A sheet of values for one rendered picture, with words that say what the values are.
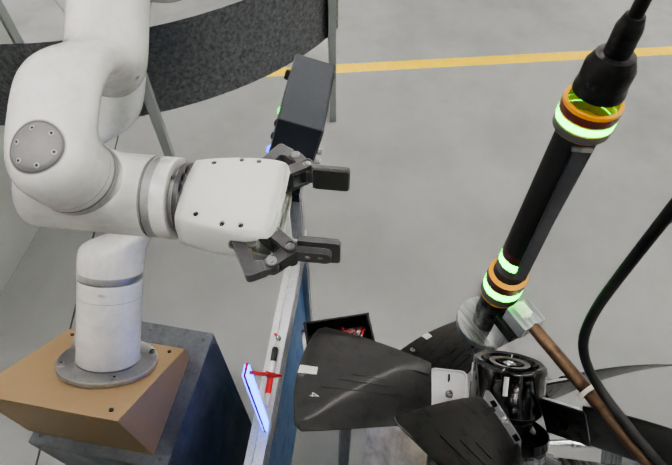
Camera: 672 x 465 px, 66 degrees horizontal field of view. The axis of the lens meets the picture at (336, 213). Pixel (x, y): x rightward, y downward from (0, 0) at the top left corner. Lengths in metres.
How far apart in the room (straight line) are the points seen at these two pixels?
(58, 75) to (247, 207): 0.20
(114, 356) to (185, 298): 1.36
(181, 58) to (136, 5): 1.65
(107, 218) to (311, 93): 0.85
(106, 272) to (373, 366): 0.51
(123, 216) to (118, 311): 0.55
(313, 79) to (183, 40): 1.01
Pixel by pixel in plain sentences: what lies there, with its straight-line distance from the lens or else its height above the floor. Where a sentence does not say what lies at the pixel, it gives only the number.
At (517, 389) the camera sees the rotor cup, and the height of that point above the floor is 1.25.
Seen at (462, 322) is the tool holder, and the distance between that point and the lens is 0.69.
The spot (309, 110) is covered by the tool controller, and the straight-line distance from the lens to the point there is 1.26.
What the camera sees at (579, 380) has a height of 1.54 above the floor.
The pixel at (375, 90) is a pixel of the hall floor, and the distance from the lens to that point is 3.33.
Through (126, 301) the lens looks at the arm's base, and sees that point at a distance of 1.07.
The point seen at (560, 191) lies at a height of 1.73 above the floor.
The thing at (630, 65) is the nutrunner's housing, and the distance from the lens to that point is 0.41.
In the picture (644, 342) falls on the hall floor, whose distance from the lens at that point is 2.61.
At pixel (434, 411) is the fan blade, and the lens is 0.70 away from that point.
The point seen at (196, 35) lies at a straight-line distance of 2.27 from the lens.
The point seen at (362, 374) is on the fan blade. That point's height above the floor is 1.19.
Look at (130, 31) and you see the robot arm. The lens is 0.63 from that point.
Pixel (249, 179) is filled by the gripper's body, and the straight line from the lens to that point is 0.52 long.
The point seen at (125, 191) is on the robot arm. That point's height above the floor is 1.69.
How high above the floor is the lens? 2.06
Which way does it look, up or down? 52 degrees down
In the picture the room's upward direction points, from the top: straight up
